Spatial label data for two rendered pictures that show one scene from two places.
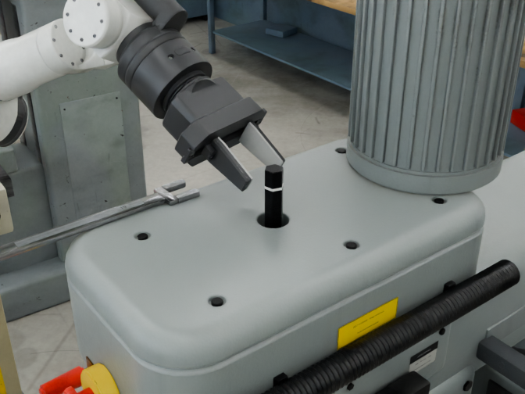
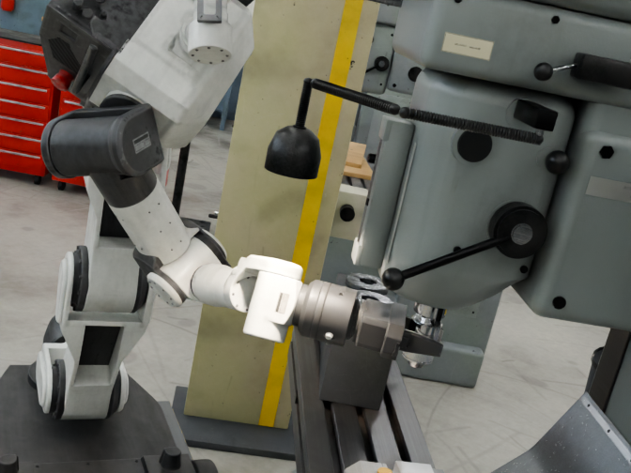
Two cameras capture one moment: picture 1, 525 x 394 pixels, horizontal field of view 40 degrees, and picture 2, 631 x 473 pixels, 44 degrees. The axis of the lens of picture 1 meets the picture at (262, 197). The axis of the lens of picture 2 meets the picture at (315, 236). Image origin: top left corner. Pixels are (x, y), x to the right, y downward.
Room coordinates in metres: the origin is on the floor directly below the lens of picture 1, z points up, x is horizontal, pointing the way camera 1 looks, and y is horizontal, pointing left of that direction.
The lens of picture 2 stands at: (-0.34, -0.39, 1.68)
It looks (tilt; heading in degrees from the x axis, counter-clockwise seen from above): 17 degrees down; 30
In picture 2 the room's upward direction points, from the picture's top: 12 degrees clockwise
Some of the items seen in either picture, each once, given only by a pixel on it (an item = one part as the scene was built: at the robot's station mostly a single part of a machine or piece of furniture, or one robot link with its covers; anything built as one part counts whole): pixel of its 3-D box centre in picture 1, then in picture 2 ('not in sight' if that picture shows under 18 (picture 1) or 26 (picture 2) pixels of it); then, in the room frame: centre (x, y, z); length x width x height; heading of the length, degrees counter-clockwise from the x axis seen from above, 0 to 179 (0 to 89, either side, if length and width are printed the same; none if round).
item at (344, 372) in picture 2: not in sight; (358, 335); (1.00, 0.23, 1.06); 0.22 x 0.12 x 0.20; 32
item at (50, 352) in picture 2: not in sight; (82, 379); (0.92, 0.90, 0.68); 0.21 x 0.20 x 0.13; 56
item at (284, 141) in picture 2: not in sight; (295, 148); (0.53, 0.16, 1.49); 0.07 x 0.07 x 0.06
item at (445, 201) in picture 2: not in sight; (464, 190); (0.70, -0.02, 1.47); 0.21 x 0.19 x 0.32; 37
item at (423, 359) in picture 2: not in sight; (421, 342); (0.70, -0.01, 1.23); 0.05 x 0.05 x 0.06
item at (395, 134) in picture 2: not in sight; (381, 192); (0.64, 0.08, 1.45); 0.04 x 0.04 x 0.21; 37
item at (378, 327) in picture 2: not in sight; (362, 323); (0.66, 0.07, 1.24); 0.13 x 0.12 x 0.10; 24
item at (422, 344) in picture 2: not in sight; (421, 345); (0.67, -0.02, 1.24); 0.06 x 0.02 x 0.03; 114
